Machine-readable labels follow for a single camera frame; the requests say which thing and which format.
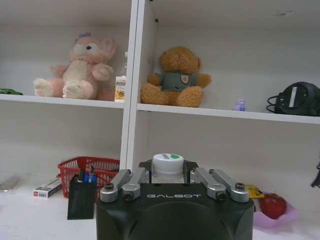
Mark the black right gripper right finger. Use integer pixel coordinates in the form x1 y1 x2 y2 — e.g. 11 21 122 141
183 159 250 203

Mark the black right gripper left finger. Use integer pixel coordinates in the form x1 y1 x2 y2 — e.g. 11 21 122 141
100 160 154 203

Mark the white-capped clear bottle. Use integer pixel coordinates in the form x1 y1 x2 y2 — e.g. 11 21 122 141
151 153 186 185

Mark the yellow snack packet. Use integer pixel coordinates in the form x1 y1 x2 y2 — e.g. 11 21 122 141
244 184 264 200

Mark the black pen holder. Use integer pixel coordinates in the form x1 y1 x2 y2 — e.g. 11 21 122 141
67 174 98 221

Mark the red plastic basket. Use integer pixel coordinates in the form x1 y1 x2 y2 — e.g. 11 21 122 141
56 156 121 199

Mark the red apple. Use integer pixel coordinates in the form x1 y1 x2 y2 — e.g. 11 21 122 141
259 192 287 220

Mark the small white red box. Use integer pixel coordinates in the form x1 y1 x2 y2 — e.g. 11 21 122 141
32 179 63 200

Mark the small purple figurine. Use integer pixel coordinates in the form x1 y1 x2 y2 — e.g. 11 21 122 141
232 98 249 112

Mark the white shelf unit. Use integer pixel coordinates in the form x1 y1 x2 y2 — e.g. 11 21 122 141
0 0 320 173

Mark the black object at edge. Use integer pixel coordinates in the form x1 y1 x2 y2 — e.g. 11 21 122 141
310 152 320 188

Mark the clear bottle with yellow label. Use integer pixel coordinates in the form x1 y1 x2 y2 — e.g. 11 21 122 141
114 51 129 102

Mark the brown teddy bear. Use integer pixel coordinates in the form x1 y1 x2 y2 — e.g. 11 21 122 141
140 45 213 108

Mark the pink plush rabbit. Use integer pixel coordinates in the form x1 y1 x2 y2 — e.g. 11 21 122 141
32 31 118 102

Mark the green object on shelf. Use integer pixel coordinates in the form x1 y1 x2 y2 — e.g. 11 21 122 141
0 87 24 96

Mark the black round device with cable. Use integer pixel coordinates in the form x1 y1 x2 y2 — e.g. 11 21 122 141
266 81 320 117

